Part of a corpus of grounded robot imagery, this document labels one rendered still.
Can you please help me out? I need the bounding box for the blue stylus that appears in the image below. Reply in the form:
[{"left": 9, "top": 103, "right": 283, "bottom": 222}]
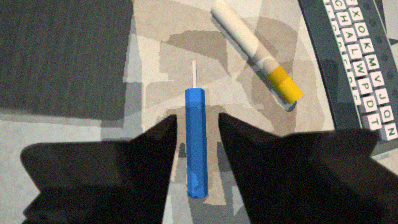
[{"left": 185, "top": 60, "right": 208, "bottom": 199}]

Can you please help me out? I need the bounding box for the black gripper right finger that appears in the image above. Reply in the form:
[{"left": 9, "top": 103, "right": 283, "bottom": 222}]
[{"left": 218, "top": 113, "right": 378, "bottom": 224}]

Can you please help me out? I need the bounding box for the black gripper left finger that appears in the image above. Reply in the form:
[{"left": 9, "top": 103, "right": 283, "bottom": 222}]
[{"left": 20, "top": 114, "right": 177, "bottom": 224}]

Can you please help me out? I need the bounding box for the grey keyboard with white letter keys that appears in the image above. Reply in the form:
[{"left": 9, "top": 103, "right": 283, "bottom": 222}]
[{"left": 297, "top": 0, "right": 398, "bottom": 159}]

